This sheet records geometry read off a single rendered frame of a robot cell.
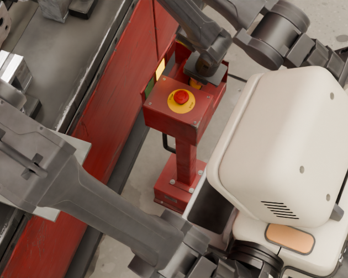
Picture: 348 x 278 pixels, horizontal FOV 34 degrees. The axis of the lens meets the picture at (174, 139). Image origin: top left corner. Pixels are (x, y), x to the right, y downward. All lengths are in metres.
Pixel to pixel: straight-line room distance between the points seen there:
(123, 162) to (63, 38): 0.83
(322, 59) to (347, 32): 1.62
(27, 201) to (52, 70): 0.94
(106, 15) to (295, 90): 0.81
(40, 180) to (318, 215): 0.42
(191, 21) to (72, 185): 0.75
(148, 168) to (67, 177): 1.69
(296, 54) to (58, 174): 0.57
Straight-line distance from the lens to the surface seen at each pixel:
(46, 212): 1.17
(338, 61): 1.06
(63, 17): 1.53
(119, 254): 2.16
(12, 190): 0.55
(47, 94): 1.43
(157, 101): 1.49
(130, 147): 2.25
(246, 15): 1.02
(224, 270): 0.87
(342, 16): 2.71
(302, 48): 1.03
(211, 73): 1.47
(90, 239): 2.14
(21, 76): 1.41
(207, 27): 1.30
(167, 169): 2.12
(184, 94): 1.47
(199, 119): 1.47
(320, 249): 0.90
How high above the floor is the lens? 2.08
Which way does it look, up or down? 65 degrees down
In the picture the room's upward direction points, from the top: 3 degrees counter-clockwise
